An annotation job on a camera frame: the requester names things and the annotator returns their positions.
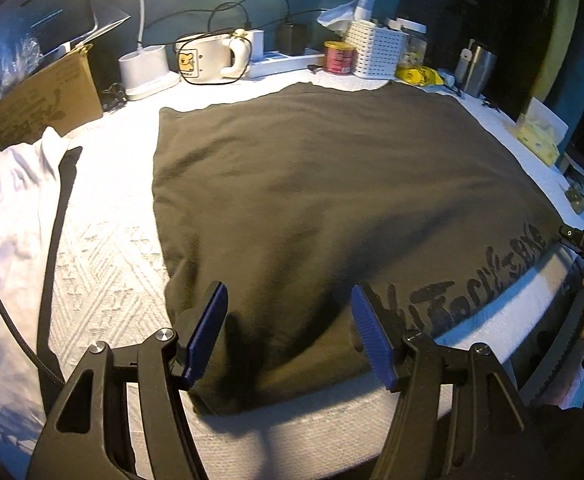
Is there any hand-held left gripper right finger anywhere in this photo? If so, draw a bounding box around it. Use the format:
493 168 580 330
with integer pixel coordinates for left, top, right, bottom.
350 282 557 480

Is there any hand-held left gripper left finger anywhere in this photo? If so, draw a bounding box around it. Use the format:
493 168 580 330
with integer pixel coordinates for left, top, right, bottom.
24 280 230 480

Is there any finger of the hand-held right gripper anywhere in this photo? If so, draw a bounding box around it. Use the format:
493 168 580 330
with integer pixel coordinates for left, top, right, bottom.
558 225 584 261

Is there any dark olive t-shirt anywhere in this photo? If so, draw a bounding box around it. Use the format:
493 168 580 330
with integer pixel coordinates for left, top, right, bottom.
150 80 572 417

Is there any yellow tissue pack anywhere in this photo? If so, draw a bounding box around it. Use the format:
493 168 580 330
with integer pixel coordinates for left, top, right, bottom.
514 96 570 168

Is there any white textured tablecloth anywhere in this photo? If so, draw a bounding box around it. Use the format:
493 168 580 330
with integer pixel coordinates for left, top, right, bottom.
0 67 584 480

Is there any yellow-green panel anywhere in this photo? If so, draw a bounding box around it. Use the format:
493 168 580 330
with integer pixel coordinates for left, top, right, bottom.
542 0 580 108

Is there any stainless steel tumbler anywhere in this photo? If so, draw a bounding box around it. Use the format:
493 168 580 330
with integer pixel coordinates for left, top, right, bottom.
454 40 497 98

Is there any yellow snack bag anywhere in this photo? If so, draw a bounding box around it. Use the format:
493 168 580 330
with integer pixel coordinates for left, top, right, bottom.
396 65 445 86

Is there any white garment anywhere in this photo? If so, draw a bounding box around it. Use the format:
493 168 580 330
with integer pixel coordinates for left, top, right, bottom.
0 126 70 461

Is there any clear jar with white lid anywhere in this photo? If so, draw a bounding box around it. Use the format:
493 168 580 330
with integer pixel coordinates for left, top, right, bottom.
397 17 429 68

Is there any small black gadget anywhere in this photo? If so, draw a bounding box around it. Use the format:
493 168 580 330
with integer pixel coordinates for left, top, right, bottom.
103 82 128 112

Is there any white desk lamp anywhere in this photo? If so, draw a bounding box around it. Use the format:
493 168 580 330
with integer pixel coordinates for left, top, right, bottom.
118 0 180 101

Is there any white electric kettle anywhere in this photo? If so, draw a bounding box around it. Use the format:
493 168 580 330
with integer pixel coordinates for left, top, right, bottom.
174 30 251 86

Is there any white plastic basket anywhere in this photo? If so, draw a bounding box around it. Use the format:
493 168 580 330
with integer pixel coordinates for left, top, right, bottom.
346 20 407 79

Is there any red tin can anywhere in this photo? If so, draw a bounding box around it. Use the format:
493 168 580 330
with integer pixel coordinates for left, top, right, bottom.
323 41 357 75

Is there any white power strip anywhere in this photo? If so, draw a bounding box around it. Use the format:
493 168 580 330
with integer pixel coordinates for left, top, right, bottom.
244 47 327 79

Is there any cardboard box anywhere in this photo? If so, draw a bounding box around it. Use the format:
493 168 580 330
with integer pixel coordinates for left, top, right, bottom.
0 44 105 153

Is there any white charger plug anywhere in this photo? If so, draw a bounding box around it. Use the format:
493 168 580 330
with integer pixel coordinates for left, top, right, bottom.
244 29 265 61

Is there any black power adapter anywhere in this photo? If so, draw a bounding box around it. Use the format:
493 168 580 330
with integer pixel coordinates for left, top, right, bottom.
277 21 307 56

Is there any white tissue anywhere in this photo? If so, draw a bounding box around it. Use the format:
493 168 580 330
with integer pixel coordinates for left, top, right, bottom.
317 2 360 28

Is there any clear plastic bag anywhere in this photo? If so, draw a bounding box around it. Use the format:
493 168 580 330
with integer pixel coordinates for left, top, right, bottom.
0 30 48 98

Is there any black strap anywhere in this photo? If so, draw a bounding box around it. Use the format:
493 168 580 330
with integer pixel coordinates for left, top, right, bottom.
36 146 84 401

